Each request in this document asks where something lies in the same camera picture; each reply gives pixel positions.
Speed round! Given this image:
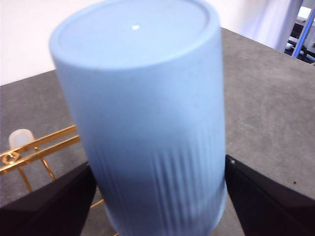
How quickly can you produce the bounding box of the blue ribbed plastic cup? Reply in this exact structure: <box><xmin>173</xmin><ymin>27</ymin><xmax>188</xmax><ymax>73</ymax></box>
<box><xmin>48</xmin><ymin>0</ymin><xmax>228</xmax><ymax>236</ymax></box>

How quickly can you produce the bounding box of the gold wire cup rack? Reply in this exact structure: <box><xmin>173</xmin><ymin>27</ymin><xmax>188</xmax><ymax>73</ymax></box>
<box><xmin>0</xmin><ymin>124</ymin><xmax>119</xmax><ymax>236</ymax></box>

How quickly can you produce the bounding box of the grey equipment shelf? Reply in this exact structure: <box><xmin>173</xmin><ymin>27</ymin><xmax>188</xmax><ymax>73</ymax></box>
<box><xmin>285</xmin><ymin>6</ymin><xmax>315</xmax><ymax>66</ymax></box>

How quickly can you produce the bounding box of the blue perforated metal post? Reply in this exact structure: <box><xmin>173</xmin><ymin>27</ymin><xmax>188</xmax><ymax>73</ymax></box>
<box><xmin>292</xmin><ymin>9</ymin><xmax>315</xmax><ymax>58</ymax></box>

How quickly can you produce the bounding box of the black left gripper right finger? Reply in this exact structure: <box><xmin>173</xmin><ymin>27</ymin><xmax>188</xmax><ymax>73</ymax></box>
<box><xmin>224</xmin><ymin>154</ymin><xmax>315</xmax><ymax>236</ymax></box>

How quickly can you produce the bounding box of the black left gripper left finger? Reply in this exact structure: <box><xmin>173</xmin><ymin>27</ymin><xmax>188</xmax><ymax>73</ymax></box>
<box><xmin>0</xmin><ymin>162</ymin><xmax>97</xmax><ymax>236</ymax></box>

